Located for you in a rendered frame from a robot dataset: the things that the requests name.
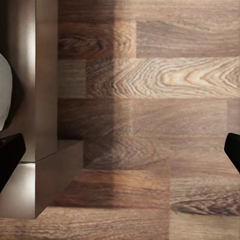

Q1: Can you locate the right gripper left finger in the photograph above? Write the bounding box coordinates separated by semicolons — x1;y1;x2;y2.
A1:
0;133;26;193

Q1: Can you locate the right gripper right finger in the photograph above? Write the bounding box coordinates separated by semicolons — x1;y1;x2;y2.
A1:
224;132;240;173

